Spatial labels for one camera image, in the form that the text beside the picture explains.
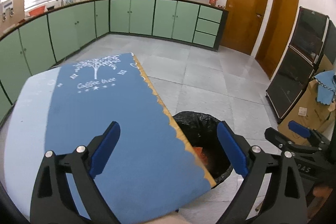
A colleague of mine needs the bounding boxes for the black glass cabinet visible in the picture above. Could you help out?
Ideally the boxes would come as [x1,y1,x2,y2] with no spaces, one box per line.
[266,6,335,123]

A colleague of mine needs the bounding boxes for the brown cardboard box on counter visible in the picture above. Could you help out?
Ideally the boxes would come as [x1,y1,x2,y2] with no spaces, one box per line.
[1,0,25,36]

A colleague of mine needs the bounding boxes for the cardboard box on floor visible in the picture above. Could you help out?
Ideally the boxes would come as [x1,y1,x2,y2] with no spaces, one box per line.
[278,55,335,145]

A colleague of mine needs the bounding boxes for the person's left hand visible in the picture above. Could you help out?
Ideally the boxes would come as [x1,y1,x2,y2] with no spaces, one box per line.
[143,212,191,224]

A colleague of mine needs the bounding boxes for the person's right hand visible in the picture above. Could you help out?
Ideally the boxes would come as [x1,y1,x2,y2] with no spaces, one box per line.
[307,184,333,219]

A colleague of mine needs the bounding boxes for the orange foam net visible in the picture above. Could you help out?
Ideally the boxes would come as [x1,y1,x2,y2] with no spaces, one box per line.
[193,147,211,169]

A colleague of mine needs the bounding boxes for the brown wooden door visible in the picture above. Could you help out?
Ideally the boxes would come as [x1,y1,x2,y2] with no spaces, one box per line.
[221,0,268,55]
[255,0,299,79]

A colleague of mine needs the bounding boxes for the red basin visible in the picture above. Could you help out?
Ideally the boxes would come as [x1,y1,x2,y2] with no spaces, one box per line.
[29,5,47,17]

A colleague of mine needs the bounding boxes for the green lower kitchen cabinets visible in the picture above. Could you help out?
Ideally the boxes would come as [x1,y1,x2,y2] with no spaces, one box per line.
[1,0,228,118]

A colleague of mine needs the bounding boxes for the blue cloth on box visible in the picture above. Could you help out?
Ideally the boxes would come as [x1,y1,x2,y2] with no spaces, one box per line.
[314,71,335,105]

